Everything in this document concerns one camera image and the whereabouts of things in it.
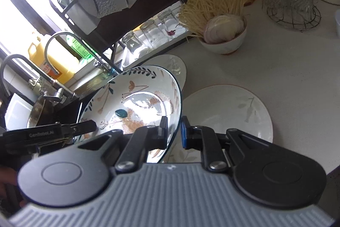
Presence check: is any drinking glass middle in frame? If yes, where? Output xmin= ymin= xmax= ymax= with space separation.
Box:
xmin=140 ymin=19 xmax=169 ymax=49

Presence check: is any chrome sink faucet right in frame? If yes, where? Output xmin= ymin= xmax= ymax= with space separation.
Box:
xmin=44 ymin=31 xmax=122 ymax=75

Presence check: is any green soap bottle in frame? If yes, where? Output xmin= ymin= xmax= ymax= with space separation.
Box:
xmin=66 ymin=35 xmax=93 ymax=60

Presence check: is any white leaf plate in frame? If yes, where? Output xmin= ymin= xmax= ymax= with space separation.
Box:
xmin=164 ymin=84 xmax=274 ymax=164
xmin=141 ymin=54 xmax=187 ymax=91

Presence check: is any drinking glass right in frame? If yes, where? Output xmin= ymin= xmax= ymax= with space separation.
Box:
xmin=157 ymin=9 xmax=186 ymax=37

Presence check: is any steel pot in sink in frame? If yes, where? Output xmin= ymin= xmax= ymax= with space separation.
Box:
xmin=27 ymin=95 xmax=61 ymax=128

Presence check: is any drinking glass left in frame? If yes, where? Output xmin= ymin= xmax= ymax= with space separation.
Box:
xmin=122 ymin=31 xmax=150 ymax=59

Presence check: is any bowl with noodles and onion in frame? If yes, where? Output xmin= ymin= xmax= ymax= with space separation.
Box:
xmin=179 ymin=0 xmax=248 ymax=55

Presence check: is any floral patterned plate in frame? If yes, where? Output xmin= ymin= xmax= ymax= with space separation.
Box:
xmin=74 ymin=65 xmax=182 ymax=146

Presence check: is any chrome sink faucet left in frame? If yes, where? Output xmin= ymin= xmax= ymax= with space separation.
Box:
xmin=1 ymin=54 xmax=79 ymax=101

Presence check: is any orange detergent bottle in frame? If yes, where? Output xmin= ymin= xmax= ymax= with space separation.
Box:
xmin=28 ymin=33 xmax=79 ymax=84

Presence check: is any drinking glass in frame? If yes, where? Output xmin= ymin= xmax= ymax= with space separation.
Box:
xmin=140 ymin=19 xmax=169 ymax=49
xmin=122 ymin=31 xmax=150 ymax=59
xmin=157 ymin=9 xmax=186 ymax=37

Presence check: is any clear plastic bowl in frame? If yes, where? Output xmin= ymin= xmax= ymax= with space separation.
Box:
xmin=334 ymin=9 xmax=340 ymax=37

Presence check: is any white drip tray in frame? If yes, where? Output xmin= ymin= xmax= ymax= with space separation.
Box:
xmin=115 ymin=1 xmax=188 ymax=70

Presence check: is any chrome sink faucet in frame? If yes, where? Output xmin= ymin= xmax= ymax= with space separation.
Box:
xmin=1 ymin=54 xmax=79 ymax=101
xmin=44 ymin=31 xmax=122 ymax=75

